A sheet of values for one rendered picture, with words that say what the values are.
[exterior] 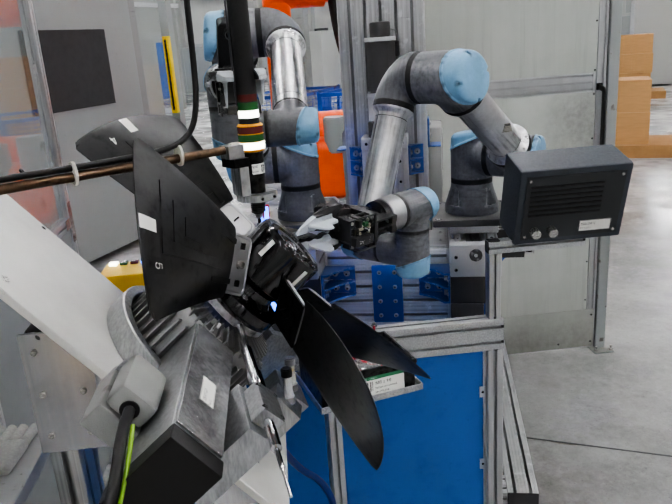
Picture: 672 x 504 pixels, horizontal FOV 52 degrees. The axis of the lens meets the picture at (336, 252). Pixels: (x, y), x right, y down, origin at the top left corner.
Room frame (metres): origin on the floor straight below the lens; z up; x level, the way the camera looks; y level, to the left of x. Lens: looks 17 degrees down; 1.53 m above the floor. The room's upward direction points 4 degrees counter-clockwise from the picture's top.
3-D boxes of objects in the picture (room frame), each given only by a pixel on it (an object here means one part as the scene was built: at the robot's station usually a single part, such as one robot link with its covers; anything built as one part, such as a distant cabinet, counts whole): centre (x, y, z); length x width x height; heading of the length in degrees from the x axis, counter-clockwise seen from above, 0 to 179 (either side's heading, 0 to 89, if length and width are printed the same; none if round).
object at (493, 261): (1.55, -0.37, 0.96); 0.03 x 0.03 x 0.20; 5
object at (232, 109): (1.27, 0.16, 1.46); 0.12 x 0.08 x 0.09; 15
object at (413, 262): (1.45, -0.16, 1.08); 0.11 x 0.08 x 0.11; 50
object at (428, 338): (1.52, 0.06, 0.82); 0.90 x 0.04 x 0.08; 95
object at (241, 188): (1.14, 0.14, 1.33); 0.09 x 0.07 x 0.10; 130
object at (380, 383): (1.36, -0.02, 0.85); 0.22 x 0.17 x 0.07; 109
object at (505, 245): (1.56, -0.47, 1.04); 0.24 x 0.03 x 0.03; 95
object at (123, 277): (1.49, 0.45, 1.02); 0.16 x 0.10 x 0.11; 95
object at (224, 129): (1.42, 0.18, 1.37); 0.11 x 0.08 x 0.11; 92
